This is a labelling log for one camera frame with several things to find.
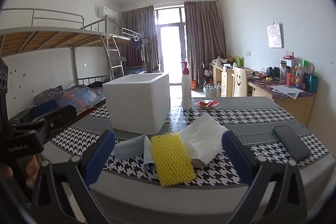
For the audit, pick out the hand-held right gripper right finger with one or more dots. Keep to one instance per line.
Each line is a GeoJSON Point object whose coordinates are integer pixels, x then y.
{"type": "Point", "coordinates": [236, 155]}

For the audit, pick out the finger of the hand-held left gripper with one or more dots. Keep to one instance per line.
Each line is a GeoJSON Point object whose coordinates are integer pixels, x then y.
{"type": "Point", "coordinates": [44, 108]}
{"type": "Point", "coordinates": [65, 110]}

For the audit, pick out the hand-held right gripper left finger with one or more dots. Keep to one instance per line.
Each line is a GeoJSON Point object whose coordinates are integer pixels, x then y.
{"type": "Point", "coordinates": [100, 155]}

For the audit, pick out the blue face mask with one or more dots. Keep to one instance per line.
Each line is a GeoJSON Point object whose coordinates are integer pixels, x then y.
{"type": "Point", "coordinates": [128, 148]}

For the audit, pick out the white paper tissue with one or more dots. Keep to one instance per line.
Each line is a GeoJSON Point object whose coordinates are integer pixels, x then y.
{"type": "Point", "coordinates": [204, 134]}

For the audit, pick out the white foam box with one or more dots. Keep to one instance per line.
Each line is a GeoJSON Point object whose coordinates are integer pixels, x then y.
{"type": "Point", "coordinates": [136, 106]}

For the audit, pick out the yellow foam net sleeve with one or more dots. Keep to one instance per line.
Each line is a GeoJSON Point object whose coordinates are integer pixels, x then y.
{"type": "Point", "coordinates": [170, 158]}

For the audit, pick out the person's left hand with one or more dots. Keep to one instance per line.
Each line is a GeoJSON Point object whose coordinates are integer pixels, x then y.
{"type": "Point", "coordinates": [32, 171]}

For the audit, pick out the blue orange patterned quilt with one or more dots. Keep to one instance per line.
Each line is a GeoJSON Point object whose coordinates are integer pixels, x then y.
{"type": "Point", "coordinates": [76, 98]}

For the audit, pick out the houndstooth tablecloth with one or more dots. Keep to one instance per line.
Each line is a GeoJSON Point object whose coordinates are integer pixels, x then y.
{"type": "Point", "coordinates": [236, 113]}

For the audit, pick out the black smartphone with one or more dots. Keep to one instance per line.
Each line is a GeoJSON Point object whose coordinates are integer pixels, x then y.
{"type": "Point", "coordinates": [291, 142]}

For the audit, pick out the red snack packet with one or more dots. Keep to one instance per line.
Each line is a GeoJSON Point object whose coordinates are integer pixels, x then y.
{"type": "Point", "coordinates": [206, 103]}

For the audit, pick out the white bucket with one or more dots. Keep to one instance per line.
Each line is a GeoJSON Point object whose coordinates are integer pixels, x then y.
{"type": "Point", "coordinates": [210, 91]}

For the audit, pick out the metal bunk bed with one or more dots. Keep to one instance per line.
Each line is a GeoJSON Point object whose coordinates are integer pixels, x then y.
{"type": "Point", "coordinates": [52, 37]}
{"type": "Point", "coordinates": [126, 37]}

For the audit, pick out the smiley face wooden chair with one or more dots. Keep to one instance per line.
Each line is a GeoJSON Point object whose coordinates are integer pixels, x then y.
{"type": "Point", "coordinates": [239, 82]}

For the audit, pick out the wooden desk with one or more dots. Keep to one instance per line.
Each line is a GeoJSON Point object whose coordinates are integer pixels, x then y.
{"type": "Point", "coordinates": [296, 108]}
{"type": "Point", "coordinates": [225, 82]}

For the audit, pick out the white lotion pump bottle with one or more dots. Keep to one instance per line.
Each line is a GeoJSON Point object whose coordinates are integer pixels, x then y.
{"type": "Point", "coordinates": [186, 92]}

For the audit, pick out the orange bag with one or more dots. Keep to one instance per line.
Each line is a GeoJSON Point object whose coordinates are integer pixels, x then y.
{"type": "Point", "coordinates": [193, 85]}

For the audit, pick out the printed paper sheets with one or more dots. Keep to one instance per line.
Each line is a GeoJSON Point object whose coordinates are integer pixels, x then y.
{"type": "Point", "coordinates": [287, 90]}

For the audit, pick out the black bag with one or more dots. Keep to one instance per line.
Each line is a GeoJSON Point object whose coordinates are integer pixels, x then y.
{"type": "Point", "coordinates": [203, 74]}

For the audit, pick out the black headphones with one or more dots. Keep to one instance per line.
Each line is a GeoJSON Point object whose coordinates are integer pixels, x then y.
{"type": "Point", "coordinates": [270, 72]}

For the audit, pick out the green paper bag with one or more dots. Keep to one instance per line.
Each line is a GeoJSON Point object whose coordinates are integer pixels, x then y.
{"type": "Point", "coordinates": [239, 61]}

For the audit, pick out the yellow bag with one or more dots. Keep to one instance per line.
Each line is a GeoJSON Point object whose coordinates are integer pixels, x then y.
{"type": "Point", "coordinates": [230, 59]}

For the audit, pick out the hanging dark clothes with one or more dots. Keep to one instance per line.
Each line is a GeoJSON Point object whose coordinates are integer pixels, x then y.
{"type": "Point", "coordinates": [136, 43]}

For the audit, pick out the group of toiletry bottles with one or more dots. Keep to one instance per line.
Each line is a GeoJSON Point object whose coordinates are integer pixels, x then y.
{"type": "Point", "coordinates": [304, 79]}

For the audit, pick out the white air conditioner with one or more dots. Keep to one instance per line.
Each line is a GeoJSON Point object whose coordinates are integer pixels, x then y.
{"type": "Point", "coordinates": [107, 12]}

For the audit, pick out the brown curtain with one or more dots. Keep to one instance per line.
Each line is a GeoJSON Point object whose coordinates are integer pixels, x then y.
{"type": "Point", "coordinates": [204, 37]}
{"type": "Point", "coordinates": [131, 22]}

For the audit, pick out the glass balcony door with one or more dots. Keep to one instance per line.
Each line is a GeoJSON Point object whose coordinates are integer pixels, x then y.
{"type": "Point", "coordinates": [170, 56]}

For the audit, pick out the cartoon wall picture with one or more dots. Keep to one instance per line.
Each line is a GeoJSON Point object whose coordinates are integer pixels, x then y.
{"type": "Point", "coordinates": [275, 35]}

